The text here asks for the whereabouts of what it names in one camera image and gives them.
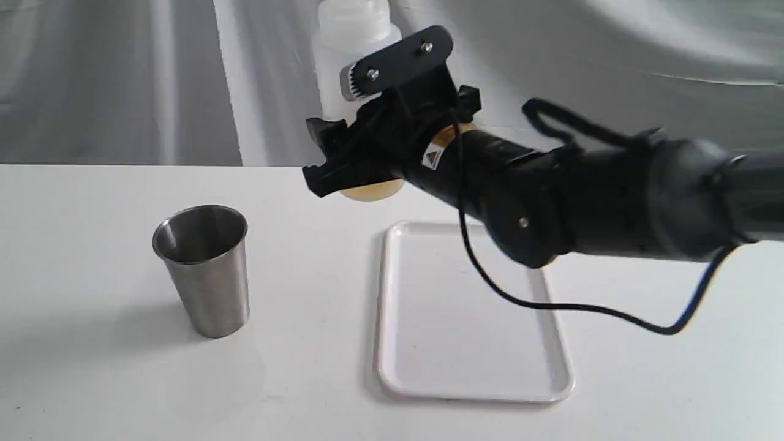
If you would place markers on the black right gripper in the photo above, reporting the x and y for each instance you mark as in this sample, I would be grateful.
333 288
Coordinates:
415 128

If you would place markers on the translucent squeeze bottle amber liquid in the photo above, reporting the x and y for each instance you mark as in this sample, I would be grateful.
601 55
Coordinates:
346 32

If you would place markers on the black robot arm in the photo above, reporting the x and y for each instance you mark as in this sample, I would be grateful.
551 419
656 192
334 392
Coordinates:
599 193

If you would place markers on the stainless steel cup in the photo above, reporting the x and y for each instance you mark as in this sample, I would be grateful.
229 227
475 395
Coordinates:
204 250

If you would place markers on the white rectangular plastic tray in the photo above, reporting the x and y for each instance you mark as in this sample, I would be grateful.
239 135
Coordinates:
442 333

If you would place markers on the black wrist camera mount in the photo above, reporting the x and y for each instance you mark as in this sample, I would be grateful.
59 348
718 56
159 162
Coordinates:
399 63

